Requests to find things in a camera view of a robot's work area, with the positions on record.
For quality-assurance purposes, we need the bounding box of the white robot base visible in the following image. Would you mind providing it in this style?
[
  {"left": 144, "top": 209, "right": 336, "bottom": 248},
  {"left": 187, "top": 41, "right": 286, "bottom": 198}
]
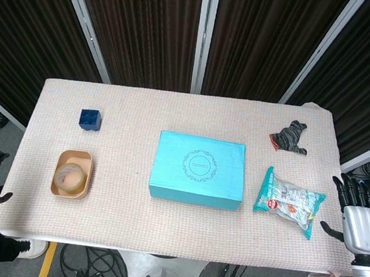
[{"left": 115, "top": 249, "right": 209, "bottom": 277}]

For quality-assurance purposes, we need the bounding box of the beige plastic tray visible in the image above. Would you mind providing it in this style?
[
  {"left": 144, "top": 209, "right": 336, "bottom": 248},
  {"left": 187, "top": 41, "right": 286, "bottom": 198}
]
[{"left": 49, "top": 148, "right": 96, "bottom": 201}]

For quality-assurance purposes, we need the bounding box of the white sneaker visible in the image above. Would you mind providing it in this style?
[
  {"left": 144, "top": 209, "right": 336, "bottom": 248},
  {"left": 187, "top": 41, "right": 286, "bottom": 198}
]
[{"left": 17, "top": 238, "right": 49, "bottom": 262}]

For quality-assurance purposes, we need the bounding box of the beige woven table cloth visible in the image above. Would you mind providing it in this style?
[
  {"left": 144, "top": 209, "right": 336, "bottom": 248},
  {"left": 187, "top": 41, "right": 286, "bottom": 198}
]
[{"left": 0, "top": 67, "right": 370, "bottom": 277}]

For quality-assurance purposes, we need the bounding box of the dark ribbed partition panel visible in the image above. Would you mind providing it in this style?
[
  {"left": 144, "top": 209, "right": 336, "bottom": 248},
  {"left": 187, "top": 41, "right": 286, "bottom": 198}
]
[
  {"left": 61, "top": 0, "right": 205, "bottom": 94},
  {"left": 200, "top": 0, "right": 353, "bottom": 111},
  {"left": 282, "top": 0, "right": 370, "bottom": 167},
  {"left": 0, "top": 0, "right": 113, "bottom": 135}
]

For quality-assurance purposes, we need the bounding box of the clear tape roll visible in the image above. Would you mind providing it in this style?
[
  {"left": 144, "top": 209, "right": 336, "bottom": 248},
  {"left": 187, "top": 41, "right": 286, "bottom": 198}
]
[{"left": 53, "top": 161, "right": 88, "bottom": 194}]

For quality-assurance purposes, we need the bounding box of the grey striped sock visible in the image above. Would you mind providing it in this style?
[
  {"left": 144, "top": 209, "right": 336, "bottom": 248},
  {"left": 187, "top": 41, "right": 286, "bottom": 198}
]
[{"left": 267, "top": 117, "right": 311, "bottom": 156}]

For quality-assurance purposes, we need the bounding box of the blue cube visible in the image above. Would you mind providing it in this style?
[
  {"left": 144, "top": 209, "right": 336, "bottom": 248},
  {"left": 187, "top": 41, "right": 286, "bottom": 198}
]
[{"left": 78, "top": 108, "right": 104, "bottom": 133}]

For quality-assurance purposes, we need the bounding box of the teal snack package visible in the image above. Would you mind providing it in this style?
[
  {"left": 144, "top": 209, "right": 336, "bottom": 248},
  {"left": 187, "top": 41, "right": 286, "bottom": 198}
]
[{"left": 249, "top": 164, "right": 331, "bottom": 242}]

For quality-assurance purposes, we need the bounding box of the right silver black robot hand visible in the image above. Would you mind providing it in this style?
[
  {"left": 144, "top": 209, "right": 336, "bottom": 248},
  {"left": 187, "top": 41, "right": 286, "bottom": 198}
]
[{"left": 317, "top": 171, "right": 370, "bottom": 256}]

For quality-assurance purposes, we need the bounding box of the teal cardboard shoe box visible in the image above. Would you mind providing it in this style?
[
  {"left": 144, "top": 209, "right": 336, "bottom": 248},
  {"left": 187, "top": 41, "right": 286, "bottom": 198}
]
[{"left": 146, "top": 128, "right": 251, "bottom": 213}]

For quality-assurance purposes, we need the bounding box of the aluminium partition post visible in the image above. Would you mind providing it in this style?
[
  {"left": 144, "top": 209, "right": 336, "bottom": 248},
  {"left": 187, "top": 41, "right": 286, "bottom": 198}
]
[
  {"left": 278, "top": 0, "right": 367, "bottom": 112},
  {"left": 189, "top": 0, "right": 221, "bottom": 95},
  {"left": 45, "top": 0, "right": 121, "bottom": 84}
]

